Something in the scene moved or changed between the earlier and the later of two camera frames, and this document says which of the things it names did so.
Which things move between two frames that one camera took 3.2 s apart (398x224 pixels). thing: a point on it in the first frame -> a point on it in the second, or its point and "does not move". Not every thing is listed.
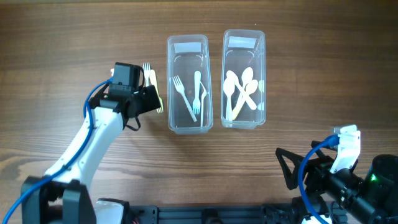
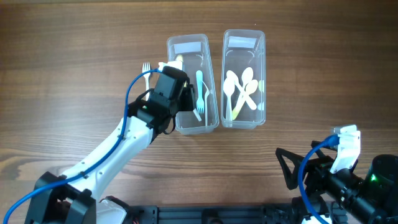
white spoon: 229,88 does not move
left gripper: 149,101 -> 189,98
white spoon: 234,76 does not move
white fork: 147,69 does not move
